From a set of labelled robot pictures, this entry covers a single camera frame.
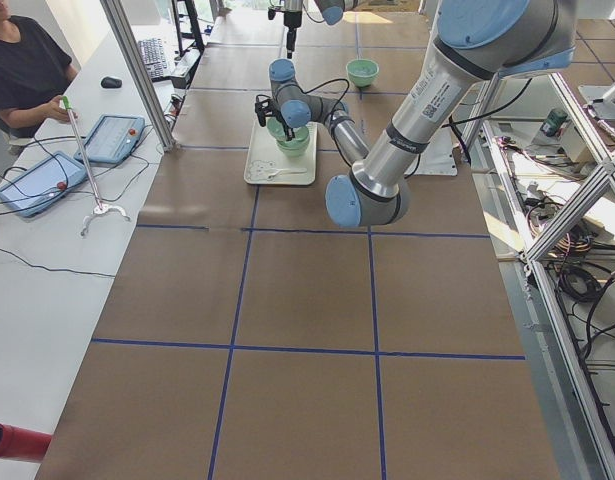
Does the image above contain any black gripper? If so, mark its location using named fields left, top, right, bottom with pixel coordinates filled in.
left=283, top=0, right=302, bottom=59
left=270, top=102, right=293, bottom=140

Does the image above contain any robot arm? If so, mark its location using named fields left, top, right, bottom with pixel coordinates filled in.
left=269, top=0, right=362, bottom=59
left=269, top=0, right=578, bottom=228

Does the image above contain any green bowl on tray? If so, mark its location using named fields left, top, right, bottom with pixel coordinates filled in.
left=276, top=142, right=308, bottom=158

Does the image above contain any white plastic spoon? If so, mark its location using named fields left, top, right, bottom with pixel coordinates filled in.
left=264, top=168, right=307, bottom=180

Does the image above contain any pale green bear tray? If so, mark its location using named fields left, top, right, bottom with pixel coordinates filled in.
left=244, top=118, right=317, bottom=185

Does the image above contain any green bowl with ice cubes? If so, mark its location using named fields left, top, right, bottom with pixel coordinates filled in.
left=346, top=59, right=380, bottom=88

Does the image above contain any black keyboard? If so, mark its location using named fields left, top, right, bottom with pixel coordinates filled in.
left=137, top=38, right=169, bottom=82

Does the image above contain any blue teach pendant far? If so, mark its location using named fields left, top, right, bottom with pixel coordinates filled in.
left=84, top=114, right=145, bottom=165

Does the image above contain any blue teach pendant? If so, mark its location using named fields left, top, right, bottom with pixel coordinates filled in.
left=0, top=151, right=86, bottom=218
left=84, top=114, right=145, bottom=165

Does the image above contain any black computer mouse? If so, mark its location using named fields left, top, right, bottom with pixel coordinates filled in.
left=100, top=76, right=123, bottom=89

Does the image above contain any metal rod with claw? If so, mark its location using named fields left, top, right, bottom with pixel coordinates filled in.
left=61, top=95, right=131, bottom=238

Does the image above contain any blue teach pendant near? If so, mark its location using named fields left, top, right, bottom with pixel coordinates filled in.
left=0, top=151, right=86, bottom=218

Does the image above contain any seated person black shirt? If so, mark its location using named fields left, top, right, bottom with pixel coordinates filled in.
left=0, top=1, right=78, bottom=138

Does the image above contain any red cylinder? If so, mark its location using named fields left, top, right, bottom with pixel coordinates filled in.
left=0, top=423, right=52, bottom=463

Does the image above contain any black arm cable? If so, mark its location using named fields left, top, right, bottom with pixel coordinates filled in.
left=299, top=0, right=328, bottom=24
left=286, top=78, right=368, bottom=146

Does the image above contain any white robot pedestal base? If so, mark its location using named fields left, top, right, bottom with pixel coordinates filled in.
left=406, top=128, right=457, bottom=176

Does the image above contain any aluminium frame post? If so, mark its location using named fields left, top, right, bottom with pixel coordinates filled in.
left=100, top=0, right=176, bottom=152

